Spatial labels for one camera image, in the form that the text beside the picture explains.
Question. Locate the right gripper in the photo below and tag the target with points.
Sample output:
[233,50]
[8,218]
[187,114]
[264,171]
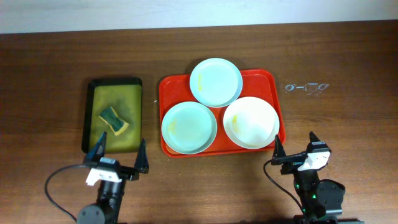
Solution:
[290,162]

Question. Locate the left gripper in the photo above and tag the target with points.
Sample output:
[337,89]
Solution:
[125,170]

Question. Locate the green and yellow sponge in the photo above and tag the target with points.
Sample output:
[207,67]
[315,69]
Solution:
[111,118]

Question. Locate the light green plate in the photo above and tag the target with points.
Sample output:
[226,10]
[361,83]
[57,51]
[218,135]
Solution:
[189,128]

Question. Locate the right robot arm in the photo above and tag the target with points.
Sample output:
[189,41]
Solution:
[319,200]

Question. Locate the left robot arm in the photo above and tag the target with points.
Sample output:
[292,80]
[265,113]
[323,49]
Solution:
[107,206]

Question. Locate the black tray with soapy water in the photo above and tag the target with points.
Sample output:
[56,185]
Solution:
[124,95]

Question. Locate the cream white plate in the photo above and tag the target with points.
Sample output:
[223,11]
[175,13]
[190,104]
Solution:
[251,122]

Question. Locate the light blue plate at back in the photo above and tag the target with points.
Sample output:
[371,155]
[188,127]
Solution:
[216,82]

